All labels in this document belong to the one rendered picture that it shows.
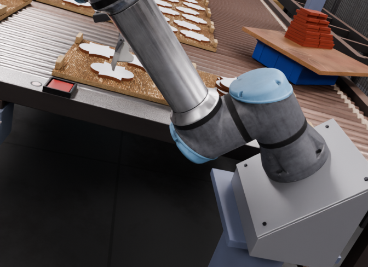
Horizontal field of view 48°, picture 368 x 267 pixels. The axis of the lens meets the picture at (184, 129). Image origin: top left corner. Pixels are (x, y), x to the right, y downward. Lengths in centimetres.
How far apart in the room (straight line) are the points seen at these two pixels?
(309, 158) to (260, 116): 15
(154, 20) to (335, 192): 48
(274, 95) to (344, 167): 22
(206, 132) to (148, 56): 20
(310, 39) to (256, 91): 133
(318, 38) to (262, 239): 148
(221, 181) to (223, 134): 25
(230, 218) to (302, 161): 21
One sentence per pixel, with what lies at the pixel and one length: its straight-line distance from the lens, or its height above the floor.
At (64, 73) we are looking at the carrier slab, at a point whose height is 94.
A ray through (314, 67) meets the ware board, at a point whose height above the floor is 104.
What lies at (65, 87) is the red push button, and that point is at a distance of 119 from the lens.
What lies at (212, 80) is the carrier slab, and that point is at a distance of 153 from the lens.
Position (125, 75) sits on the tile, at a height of 95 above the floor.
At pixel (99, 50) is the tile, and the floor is 95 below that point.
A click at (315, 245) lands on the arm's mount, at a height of 93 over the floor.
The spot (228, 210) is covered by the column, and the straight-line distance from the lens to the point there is 98.
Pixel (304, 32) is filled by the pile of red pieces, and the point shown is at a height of 110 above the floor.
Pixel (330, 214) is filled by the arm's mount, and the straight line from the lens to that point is 87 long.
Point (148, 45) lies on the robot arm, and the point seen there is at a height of 121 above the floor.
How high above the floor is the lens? 143
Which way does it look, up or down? 27 degrees down
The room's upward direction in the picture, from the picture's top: 18 degrees clockwise
